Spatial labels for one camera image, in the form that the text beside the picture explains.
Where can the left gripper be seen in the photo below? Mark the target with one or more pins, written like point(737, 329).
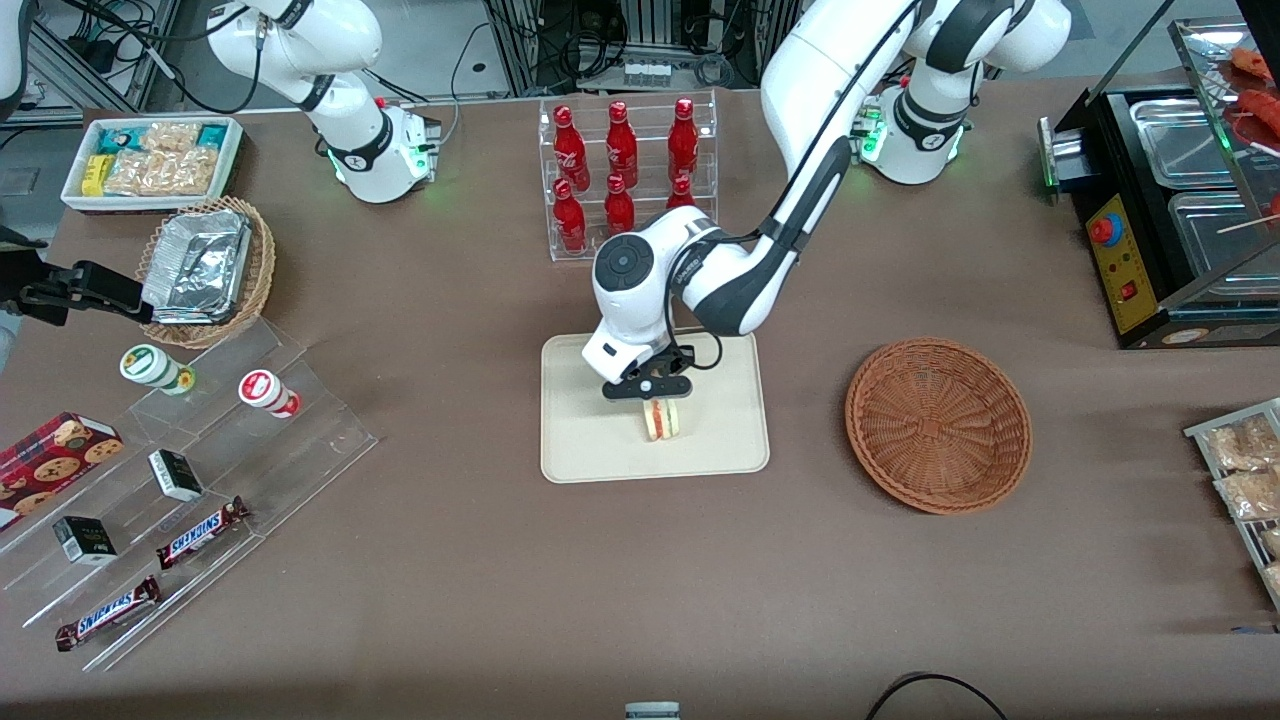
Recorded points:
point(674, 363)

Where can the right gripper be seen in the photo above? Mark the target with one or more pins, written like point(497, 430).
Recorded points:
point(58, 291)

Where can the triangular sandwich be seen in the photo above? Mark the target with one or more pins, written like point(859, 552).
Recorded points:
point(662, 422)

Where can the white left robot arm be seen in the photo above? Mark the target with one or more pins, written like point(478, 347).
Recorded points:
point(800, 90)

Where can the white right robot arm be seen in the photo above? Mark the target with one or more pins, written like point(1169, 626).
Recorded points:
point(345, 120)

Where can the beige plastic serving tray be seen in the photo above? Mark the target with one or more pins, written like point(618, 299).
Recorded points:
point(590, 440)

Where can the aluminium foil tray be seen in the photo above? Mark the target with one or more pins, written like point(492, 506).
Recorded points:
point(195, 265)

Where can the light tan wicker basket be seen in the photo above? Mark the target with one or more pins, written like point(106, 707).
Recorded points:
point(258, 270)

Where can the round brown wicker basket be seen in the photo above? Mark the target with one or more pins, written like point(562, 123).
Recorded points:
point(935, 425)

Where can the tray of packaged snacks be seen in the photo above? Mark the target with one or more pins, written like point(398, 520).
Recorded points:
point(1235, 530)

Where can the green lid cup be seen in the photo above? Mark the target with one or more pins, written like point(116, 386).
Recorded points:
point(150, 366)

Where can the yellow snack pack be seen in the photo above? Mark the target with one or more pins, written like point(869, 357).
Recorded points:
point(95, 175)

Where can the large clear cracker bag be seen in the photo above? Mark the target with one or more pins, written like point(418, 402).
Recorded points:
point(165, 172)

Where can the teal snack pack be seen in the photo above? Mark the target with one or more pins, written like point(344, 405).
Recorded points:
point(117, 140)
point(212, 135)

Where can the small clear cracker bag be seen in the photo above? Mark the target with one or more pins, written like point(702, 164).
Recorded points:
point(170, 136)

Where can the red cookie box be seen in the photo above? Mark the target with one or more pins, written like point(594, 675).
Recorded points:
point(50, 460)

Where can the red lid cup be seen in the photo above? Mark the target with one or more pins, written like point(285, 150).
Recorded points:
point(265, 390)

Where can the white rectangular snack bin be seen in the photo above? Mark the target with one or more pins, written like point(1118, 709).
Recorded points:
point(235, 150)

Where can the small black box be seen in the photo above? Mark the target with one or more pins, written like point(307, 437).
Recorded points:
point(175, 474)
point(84, 540)

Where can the red cola bottle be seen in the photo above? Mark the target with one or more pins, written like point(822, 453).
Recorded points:
point(621, 145)
point(680, 195)
point(569, 220)
point(619, 205)
point(683, 140)
point(571, 150)

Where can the clear acrylic stepped display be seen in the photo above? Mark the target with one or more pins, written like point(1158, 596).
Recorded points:
point(300, 440)

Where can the clear acrylic bottle rack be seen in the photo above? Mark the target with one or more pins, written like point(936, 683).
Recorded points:
point(545, 180)

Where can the Snickers chocolate bar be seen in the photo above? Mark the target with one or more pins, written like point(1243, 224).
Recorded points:
point(200, 533)
point(108, 612)

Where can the small grey device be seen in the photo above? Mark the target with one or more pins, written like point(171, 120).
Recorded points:
point(652, 712)

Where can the white power strip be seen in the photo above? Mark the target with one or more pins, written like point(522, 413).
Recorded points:
point(647, 72)

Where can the black hot food display case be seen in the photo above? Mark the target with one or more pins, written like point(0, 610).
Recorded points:
point(1125, 290)

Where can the steel food pan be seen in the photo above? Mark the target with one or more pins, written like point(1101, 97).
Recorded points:
point(1215, 240)
point(1175, 145)

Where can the clear bag of pastries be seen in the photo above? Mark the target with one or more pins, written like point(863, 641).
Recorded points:
point(1272, 542)
point(1274, 578)
point(1250, 493)
point(1240, 445)

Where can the red sausages on skewers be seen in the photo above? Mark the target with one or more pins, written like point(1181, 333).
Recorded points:
point(1258, 105)

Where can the aluminium frame rack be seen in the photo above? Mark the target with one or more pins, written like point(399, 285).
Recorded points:
point(650, 25)

